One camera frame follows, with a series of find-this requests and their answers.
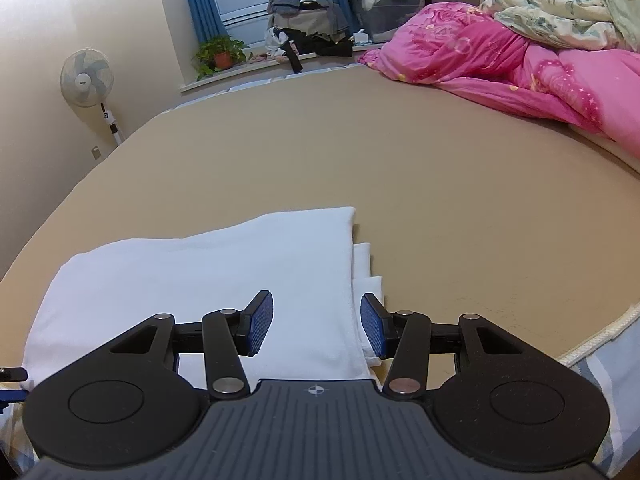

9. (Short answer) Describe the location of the white t-shirt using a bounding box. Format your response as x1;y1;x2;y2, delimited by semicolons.
23;207;382;387

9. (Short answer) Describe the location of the pile of dark clothes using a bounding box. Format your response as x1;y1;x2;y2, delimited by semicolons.
265;0;354;73

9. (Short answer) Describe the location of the striped blue bed sheet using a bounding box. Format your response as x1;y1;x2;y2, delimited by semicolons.
559;304;640;478

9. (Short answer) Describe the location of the white standing fan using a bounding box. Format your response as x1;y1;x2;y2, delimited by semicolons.
60;48;122;146

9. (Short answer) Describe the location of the potted green plant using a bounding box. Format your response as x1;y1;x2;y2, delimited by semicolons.
193;35;247;80

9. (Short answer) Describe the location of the pink quilt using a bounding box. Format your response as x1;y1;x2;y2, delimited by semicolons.
359;2;639;156

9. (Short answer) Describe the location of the left blue curtain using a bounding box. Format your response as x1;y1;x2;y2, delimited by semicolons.
188;0;227;44

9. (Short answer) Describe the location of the floral white quilt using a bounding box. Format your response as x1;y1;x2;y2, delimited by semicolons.
480;0;639;52

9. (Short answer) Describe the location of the clear plastic storage bin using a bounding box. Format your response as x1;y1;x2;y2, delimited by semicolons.
349;0;426;44

